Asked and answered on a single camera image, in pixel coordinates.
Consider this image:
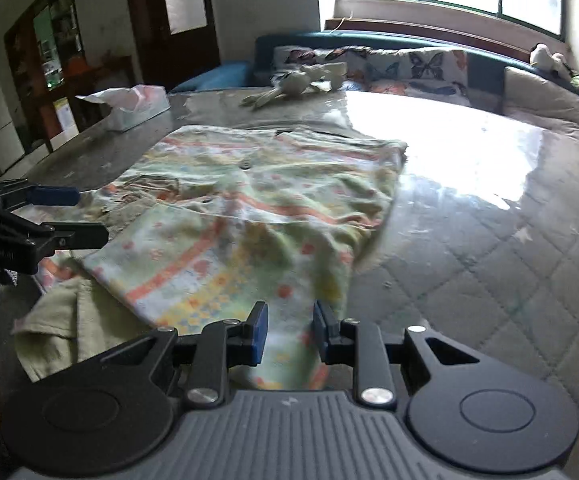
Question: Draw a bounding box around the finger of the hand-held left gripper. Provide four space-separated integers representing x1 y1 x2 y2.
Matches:
0 179 81 211
36 222 109 261

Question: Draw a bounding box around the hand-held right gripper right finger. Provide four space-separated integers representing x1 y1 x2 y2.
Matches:
312 300 480 406

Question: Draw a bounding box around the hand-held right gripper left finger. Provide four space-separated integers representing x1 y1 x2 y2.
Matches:
84 301 270 408

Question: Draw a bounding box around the pastel patterned child's garment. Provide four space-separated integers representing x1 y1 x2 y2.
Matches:
12 125 409 391

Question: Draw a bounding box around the yellow and white sign board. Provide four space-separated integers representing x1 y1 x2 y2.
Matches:
52 97 78 151

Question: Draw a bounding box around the soft tissue pack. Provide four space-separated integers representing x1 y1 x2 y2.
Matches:
76 84 170 133

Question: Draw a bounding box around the dark wooden side table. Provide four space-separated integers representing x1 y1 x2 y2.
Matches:
37 55 135 153

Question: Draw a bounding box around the dark wooden shelf cabinet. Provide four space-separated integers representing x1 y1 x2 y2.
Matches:
4 0 88 151

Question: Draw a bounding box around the dark wooden door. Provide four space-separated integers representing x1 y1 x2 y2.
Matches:
122 0 220 91

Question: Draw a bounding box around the white plush bunny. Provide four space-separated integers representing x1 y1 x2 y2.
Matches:
240 61 347 110

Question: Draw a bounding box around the teal sofa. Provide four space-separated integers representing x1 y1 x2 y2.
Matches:
174 32 579 161

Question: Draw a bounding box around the butterfly print pillow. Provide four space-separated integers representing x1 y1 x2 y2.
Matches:
272 45 375 83
344 47 470 107

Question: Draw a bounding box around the grey cushion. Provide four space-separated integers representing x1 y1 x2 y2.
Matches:
502 66 579 143

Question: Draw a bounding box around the panda plush toy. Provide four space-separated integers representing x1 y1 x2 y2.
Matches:
529 44 567 73

